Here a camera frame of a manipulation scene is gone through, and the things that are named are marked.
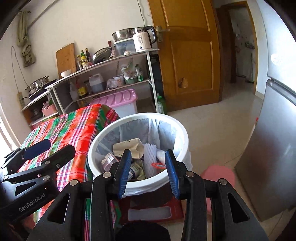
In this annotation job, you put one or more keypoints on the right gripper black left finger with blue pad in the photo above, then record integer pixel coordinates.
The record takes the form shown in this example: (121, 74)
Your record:
(65, 217)

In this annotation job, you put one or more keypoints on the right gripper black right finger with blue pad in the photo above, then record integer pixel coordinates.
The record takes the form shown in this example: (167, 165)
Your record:
(231, 217)

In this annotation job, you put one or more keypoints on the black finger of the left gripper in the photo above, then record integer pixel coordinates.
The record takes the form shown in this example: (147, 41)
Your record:
(18, 157)
(50, 165)

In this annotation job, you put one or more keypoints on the purple milk carton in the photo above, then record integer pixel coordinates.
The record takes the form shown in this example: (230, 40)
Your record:
(108, 160)

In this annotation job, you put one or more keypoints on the yellow red snack wrapper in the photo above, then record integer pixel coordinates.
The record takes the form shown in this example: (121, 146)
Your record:
(139, 164)

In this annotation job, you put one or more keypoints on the beige paper bag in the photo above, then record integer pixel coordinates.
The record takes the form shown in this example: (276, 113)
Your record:
(134, 145)

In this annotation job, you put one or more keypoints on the white foam net sleeve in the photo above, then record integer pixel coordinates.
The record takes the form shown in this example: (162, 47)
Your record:
(150, 157)

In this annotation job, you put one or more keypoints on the clear plastic bag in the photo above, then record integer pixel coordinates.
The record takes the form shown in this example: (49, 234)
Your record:
(160, 154)

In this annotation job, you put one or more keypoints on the white blue label bottle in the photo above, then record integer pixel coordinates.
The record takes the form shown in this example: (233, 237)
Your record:
(133, 173)

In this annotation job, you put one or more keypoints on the clear cup red lid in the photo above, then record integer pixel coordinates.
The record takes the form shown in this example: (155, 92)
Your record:
(158, 166)

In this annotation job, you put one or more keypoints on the white round trash bin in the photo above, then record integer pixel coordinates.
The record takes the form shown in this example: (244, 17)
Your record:
(133, 132)

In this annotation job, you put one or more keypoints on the red green plaid tablecloth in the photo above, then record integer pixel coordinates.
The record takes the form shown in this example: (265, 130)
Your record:
(78, 128)

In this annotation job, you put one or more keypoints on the pink plastic basket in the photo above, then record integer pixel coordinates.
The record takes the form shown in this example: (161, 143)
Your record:
(49, 110)

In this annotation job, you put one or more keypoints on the pink plastic stool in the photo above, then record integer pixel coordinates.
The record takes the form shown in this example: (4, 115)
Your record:
(216, 172)

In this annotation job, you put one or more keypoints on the silver refrigerator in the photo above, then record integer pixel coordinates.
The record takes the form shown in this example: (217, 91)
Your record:
(267, 167)

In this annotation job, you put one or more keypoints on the white power strip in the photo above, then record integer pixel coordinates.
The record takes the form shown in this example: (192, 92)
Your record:
(20, 99)

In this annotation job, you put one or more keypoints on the dark sauce bottle yellow label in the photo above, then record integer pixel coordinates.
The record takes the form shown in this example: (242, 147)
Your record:
(82, 90)

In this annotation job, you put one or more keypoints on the steel steamer pot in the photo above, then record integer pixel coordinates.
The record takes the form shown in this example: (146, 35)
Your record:
(37, 84)

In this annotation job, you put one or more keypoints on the pink lid storage box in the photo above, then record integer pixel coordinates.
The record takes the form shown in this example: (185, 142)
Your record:
(124, 103)

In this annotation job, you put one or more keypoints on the clear oil jug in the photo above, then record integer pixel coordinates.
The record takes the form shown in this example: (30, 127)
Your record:
(97, 83)

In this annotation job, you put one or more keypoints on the white bowl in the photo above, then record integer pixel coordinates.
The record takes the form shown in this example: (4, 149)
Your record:
(65, 73)

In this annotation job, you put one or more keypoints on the white metal shelf rack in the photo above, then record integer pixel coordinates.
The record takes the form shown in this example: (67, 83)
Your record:
(87, 85)

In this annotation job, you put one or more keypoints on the wooden cutting board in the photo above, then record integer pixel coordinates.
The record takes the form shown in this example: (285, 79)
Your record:
(66, 59)

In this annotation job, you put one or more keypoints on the steel pan lid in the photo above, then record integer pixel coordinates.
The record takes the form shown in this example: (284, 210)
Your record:
(101, 55)

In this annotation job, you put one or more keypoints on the green glass bottle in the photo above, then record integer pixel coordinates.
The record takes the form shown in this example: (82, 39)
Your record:
(162, 108)

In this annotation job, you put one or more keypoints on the hanging green cloth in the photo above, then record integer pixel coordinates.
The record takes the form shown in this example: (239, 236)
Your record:
(23, 41)

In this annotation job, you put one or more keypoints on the clear plastic container box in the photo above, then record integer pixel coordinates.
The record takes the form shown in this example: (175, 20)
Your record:
(126, 45)

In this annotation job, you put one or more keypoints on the steel mixing bowl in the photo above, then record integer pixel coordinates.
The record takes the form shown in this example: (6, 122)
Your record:
(122, 34)

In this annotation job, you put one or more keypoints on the white electric kettle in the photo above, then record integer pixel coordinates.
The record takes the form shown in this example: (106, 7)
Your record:
(143, 38)

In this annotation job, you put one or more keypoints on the wooden door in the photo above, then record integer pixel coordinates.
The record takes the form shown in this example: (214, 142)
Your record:
(189, 52)

